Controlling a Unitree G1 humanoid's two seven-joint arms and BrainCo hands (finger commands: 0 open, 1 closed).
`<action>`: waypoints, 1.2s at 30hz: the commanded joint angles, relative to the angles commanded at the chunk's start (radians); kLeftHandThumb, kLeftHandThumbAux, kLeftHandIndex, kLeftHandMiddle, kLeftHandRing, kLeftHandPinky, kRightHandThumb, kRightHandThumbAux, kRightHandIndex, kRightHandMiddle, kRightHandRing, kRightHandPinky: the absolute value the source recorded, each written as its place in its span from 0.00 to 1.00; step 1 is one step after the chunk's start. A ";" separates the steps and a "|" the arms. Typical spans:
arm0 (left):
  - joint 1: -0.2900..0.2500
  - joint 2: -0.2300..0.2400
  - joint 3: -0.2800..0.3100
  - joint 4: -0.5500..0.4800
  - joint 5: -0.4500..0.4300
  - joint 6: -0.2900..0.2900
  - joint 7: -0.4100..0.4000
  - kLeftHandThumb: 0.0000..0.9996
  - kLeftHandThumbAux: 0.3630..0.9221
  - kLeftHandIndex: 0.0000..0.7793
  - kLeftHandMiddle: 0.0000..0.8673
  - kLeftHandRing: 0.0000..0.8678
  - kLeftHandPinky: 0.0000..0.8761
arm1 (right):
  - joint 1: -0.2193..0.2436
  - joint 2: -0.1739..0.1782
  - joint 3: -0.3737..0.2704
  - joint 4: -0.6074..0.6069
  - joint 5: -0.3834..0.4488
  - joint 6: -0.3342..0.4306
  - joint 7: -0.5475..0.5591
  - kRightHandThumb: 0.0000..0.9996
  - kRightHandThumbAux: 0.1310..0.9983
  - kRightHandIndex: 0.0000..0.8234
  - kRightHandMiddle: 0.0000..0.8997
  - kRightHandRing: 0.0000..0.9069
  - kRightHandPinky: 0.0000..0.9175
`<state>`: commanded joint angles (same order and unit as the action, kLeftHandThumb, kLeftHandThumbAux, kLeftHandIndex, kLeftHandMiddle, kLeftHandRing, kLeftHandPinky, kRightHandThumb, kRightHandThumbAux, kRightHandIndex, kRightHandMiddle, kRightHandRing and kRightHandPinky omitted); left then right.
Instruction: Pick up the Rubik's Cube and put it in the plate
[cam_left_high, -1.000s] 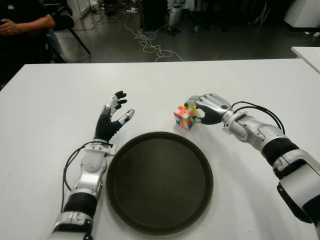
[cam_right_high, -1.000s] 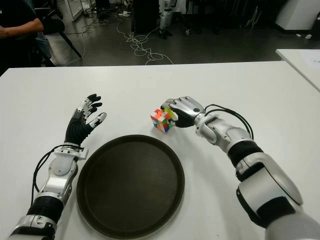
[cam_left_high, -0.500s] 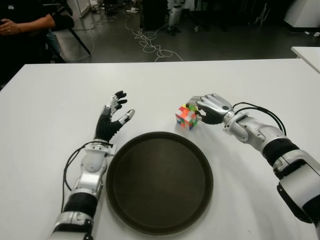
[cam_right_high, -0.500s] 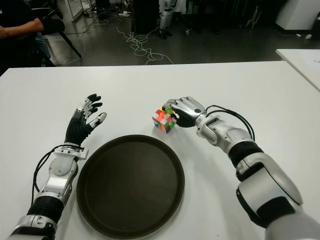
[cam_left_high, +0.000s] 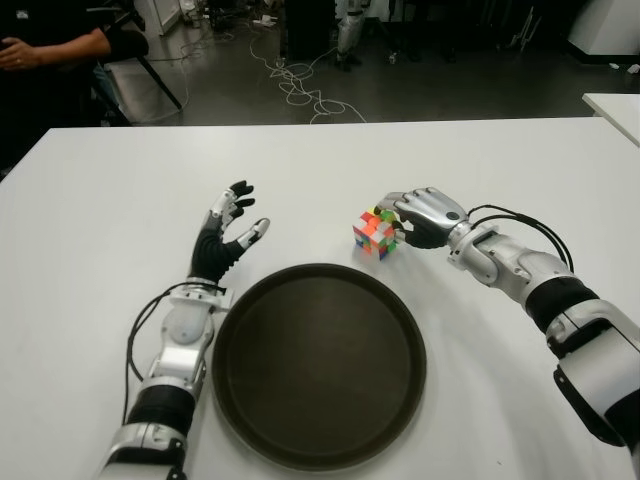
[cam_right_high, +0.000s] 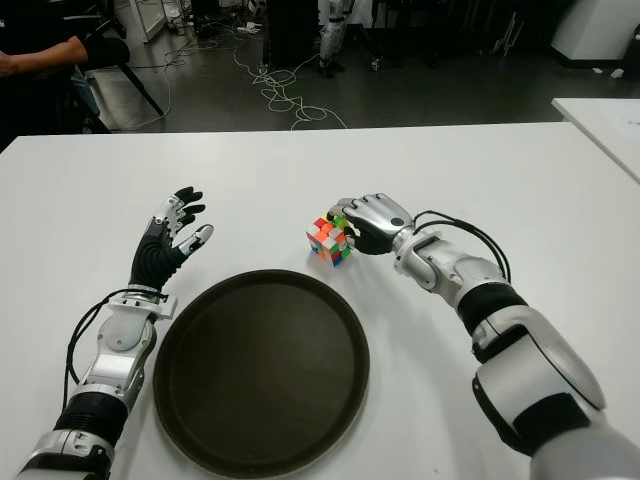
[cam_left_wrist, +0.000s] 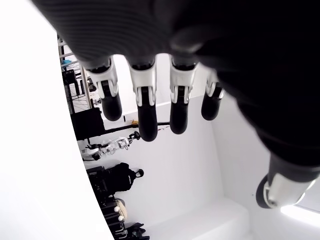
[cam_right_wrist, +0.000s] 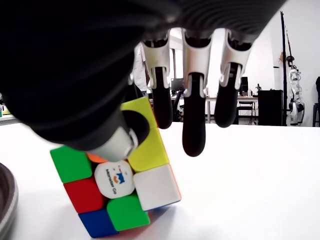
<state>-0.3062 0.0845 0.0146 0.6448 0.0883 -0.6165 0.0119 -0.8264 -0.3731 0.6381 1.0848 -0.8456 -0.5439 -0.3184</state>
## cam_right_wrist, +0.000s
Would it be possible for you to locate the black frame chair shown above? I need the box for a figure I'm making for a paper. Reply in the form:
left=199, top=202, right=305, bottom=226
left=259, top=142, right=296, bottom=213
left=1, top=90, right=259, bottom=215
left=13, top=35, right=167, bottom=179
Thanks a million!
left=236, top=101, right=258, bottom=125

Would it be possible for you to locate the black computer monitor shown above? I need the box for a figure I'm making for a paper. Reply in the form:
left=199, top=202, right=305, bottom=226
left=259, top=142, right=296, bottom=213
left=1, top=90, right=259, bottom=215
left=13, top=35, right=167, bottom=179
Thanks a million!
left=170, top=77, right=186, bottom=91

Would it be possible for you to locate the black computer tower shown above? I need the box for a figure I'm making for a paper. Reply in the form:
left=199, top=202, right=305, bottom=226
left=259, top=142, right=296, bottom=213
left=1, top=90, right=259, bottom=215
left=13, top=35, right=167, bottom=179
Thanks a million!
left=240, top=76, right=249, bottom=97

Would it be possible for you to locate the black gantry pole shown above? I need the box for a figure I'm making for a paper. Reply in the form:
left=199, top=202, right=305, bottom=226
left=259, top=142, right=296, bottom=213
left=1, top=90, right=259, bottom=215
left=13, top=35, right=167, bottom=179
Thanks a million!
left=279, top=11, right=289, bottom=127

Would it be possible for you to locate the multicolour Rubik's cube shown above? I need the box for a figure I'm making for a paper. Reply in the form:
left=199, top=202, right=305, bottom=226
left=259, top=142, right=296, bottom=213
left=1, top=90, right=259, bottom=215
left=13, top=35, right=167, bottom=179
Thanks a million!
left=49, top=96, right=182, bottom=239

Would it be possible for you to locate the round dark brown plate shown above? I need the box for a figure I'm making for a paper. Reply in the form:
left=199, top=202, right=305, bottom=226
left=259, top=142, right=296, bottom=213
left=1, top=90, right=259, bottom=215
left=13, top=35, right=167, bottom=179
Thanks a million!
left=0, top=162, right=20, bottom=235

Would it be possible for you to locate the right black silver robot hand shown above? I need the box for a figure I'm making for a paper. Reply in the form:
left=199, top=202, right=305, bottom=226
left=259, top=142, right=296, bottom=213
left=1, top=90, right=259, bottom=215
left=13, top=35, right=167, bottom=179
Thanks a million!
left=0, top=0, right=288, bottom=162

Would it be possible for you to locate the white silver humanoid robot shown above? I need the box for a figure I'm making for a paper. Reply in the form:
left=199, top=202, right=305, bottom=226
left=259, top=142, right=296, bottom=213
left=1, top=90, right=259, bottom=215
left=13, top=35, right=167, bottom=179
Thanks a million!
left=288, top=56, right=306, bottom=127

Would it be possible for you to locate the white bench desk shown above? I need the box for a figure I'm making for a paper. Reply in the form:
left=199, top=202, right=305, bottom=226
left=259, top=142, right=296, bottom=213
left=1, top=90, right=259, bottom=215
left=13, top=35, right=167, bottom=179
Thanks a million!
left=0, top=113, right=22, bottom=126

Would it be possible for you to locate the person in white shirt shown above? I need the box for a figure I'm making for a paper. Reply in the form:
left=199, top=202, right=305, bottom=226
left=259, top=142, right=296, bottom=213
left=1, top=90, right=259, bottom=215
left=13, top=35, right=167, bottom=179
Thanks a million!
left=129, top=42, right=152, bottom=97

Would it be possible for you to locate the black monitor panel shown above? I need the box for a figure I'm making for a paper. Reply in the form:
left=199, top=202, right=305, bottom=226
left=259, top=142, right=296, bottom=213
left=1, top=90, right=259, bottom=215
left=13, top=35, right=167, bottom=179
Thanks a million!
left=257, top=89, right=285, bottom=127

